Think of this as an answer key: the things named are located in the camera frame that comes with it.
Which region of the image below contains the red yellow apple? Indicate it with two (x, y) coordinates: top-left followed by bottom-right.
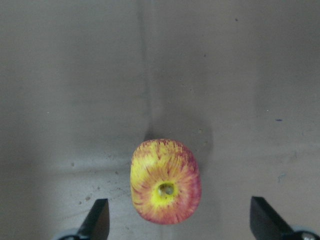
(130, 138), (202, 225)

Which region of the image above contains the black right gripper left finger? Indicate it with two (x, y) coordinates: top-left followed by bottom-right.
(53, 198), (111, 240)

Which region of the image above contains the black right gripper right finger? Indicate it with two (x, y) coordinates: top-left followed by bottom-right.
(249, 196), (320, 240)

